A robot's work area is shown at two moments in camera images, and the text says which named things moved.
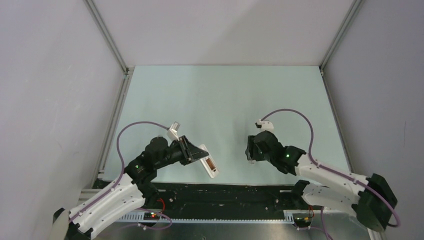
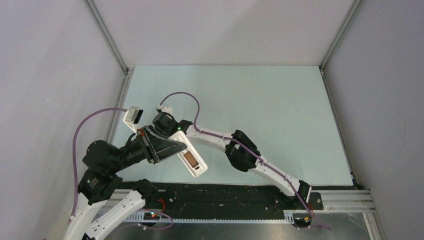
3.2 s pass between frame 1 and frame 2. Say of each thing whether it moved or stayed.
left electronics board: stayed
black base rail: stayed
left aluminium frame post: stayed
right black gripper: moved
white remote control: moved
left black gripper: moved
